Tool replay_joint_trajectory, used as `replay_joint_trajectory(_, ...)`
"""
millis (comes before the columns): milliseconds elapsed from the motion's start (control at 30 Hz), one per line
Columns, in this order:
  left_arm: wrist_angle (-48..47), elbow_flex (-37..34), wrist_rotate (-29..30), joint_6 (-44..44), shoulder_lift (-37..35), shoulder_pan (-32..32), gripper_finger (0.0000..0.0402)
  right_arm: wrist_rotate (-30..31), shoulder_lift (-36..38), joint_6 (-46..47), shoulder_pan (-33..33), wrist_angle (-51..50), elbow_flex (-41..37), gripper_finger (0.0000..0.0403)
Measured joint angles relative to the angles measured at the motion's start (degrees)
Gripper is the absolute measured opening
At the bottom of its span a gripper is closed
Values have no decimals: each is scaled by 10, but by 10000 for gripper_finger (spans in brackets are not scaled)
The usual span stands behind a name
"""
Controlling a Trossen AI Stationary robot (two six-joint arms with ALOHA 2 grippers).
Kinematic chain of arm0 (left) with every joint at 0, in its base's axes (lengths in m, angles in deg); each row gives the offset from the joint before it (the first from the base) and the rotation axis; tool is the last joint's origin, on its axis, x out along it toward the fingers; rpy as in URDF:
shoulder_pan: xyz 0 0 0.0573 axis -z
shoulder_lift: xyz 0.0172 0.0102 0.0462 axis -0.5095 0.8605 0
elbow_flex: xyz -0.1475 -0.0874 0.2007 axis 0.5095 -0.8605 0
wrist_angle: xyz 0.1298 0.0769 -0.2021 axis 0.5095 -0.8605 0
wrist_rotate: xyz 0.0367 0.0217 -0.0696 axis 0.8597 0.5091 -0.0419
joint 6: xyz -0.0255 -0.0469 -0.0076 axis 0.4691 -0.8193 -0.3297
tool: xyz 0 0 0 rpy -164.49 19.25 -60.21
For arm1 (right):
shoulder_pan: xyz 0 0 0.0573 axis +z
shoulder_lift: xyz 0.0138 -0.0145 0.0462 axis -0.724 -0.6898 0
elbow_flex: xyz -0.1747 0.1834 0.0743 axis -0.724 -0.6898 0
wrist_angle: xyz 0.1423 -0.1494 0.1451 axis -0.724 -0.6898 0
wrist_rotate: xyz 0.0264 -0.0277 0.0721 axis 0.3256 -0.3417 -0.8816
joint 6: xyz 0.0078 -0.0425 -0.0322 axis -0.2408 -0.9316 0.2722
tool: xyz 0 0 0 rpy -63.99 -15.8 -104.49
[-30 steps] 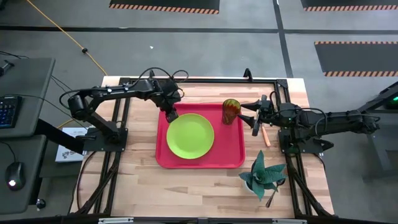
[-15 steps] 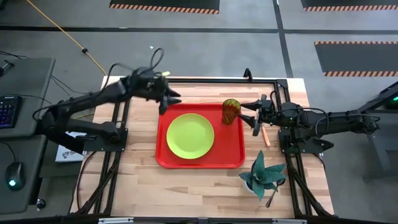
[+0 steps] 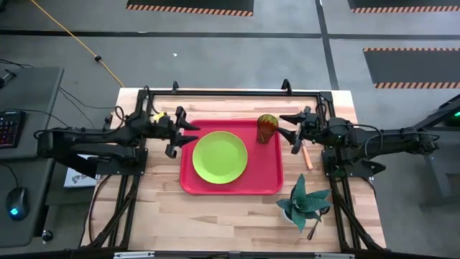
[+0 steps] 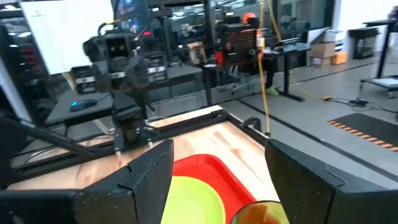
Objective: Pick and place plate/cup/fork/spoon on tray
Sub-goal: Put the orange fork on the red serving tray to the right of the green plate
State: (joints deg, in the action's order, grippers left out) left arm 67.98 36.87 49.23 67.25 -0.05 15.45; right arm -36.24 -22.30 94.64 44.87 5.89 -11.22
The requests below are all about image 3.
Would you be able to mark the black metal table frame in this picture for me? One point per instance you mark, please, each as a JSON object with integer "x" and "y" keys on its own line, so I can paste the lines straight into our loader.
{"x": 233, "y": 93}

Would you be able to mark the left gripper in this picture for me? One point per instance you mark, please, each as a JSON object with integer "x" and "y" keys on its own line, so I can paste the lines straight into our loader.
{"x": 165, "y": 127}

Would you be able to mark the black hazard-striped floor mat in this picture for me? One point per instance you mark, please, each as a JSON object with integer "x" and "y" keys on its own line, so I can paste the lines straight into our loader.
{"x": 402, "y": 3}
{"x": 190, "y": 4}
{"x": 413, "y": 66}

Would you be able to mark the black round knob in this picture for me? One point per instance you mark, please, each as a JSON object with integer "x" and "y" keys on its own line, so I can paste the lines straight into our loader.
{"x": 47, "y": 236}

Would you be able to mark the black table clamp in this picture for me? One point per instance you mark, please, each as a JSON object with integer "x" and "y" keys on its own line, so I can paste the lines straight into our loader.
{"x": 286, "y": 86}
{"x": 175, "y": 87}

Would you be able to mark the black computer mouse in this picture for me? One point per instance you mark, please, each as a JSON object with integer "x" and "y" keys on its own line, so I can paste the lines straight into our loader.
{"x": 17, "y": 203}

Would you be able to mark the green round plate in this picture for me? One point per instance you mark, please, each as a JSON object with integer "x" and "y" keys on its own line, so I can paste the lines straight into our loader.
{"x": 220, "y": 157}

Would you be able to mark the dark spoon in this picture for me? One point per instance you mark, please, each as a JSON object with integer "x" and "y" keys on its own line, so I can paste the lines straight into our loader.
{"x": 312, "y": 232}

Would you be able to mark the black grey tool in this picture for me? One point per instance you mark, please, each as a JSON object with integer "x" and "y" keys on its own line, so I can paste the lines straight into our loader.
{"x": 7, "y": 77}

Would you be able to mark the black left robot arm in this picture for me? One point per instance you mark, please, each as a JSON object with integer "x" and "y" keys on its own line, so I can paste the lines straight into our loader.
{"x": 90, "y": 135}

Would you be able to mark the green leafy plant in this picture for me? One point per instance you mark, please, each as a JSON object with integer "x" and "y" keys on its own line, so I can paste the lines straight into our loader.
{"x": 300, "y": 203}

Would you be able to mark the yellow tape label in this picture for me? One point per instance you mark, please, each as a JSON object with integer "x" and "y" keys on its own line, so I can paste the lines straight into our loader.
{"x": 158, "y": 116}

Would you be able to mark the white printed box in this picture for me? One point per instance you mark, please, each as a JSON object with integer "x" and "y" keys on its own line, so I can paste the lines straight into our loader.
{"x": 77, "y": 178}

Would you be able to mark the white plant pot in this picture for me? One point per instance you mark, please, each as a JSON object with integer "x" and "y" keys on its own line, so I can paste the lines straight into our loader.
{"x": 286, "y": 217}

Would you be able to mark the grey desk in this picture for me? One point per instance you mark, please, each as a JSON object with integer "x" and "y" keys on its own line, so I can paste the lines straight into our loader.
{"x": 32, "y": 93}

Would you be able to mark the black backlit keyboard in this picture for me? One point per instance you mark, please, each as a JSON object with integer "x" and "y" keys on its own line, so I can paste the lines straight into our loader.
{"x": 10, "y": 129}

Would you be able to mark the green faceted plastic cup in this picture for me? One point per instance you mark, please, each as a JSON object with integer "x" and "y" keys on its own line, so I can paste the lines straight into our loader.
{"x": 266, "y": 129}

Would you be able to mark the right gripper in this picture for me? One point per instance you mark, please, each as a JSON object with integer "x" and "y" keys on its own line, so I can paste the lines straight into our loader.
{"x": 311, "y": 127}

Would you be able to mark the red plastic tray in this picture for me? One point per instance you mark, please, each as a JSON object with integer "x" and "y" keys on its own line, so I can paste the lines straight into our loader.
{"x": 258, "y": 172}

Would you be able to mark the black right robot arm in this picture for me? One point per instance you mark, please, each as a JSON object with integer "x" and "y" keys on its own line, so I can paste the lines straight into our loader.
{"x": 388, "y": 140}

